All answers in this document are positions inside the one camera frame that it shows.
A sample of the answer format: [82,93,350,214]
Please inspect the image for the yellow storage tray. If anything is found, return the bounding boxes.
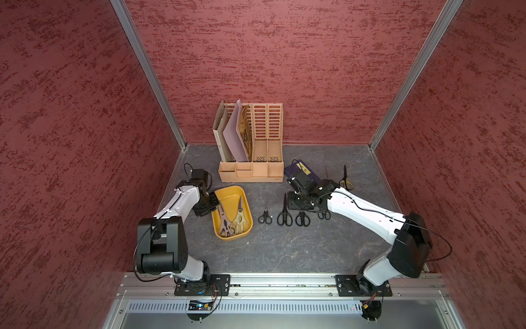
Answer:
[212,186,253,241]

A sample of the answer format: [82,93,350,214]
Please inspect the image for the large black scissors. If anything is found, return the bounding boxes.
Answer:
[277,193,293,227]

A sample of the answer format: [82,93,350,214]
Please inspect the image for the yellow black handled scissors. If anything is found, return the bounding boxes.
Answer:
[339,165,353,191]

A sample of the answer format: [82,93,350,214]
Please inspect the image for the small black scissors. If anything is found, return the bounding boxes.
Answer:
[258,204,273,225]

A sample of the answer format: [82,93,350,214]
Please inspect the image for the blue handled scissors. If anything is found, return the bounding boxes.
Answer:
[317,167,331,220]

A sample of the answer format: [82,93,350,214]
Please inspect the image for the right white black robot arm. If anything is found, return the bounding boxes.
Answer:
[287,173,433,291]

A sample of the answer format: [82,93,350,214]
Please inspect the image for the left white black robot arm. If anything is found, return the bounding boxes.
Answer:
[134,169,219,284]

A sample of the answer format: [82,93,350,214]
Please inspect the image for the dark blue notebook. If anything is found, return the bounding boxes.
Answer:
[284,159,321,183]

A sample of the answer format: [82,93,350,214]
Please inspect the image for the purple folder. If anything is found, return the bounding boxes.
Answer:
[223,100,249,163]

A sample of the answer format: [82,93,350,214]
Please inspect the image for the wooden desk file organizer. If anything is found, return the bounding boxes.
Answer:
[219,103,284,183]

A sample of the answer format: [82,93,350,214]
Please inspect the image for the beige cardboard folder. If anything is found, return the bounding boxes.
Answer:
[212,101,234,163]

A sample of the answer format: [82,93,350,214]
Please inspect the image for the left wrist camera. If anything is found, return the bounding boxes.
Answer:
[190,169,210,188]

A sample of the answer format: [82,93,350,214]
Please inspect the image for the pink handled scissors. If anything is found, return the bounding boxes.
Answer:
[217,205,231,238]

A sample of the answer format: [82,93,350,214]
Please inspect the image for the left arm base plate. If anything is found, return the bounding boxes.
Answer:
[174,274,231,297]

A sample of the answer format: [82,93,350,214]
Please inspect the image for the aluminium front rail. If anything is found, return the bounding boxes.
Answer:
[116,273,452,301]

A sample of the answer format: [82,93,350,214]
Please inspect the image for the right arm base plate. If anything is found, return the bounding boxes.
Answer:
[334,275,393,298]

